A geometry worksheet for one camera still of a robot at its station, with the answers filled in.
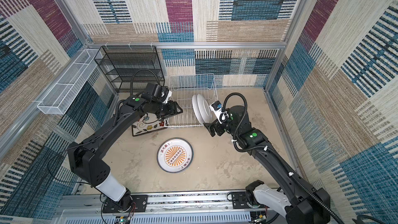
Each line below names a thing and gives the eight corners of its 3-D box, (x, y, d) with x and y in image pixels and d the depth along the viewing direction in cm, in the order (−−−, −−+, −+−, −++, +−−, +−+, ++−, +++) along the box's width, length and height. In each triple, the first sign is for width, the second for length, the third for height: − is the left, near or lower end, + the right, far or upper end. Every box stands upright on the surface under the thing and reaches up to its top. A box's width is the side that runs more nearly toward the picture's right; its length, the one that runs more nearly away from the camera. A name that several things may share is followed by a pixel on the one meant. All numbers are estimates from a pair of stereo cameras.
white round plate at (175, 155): (155, 172, 84) (154, 171, 82) (161, 139, 96) (160, 138, 94) (192, 172, 83) (192, 171, 82) (193, 139, 96) (193, 138, 94)
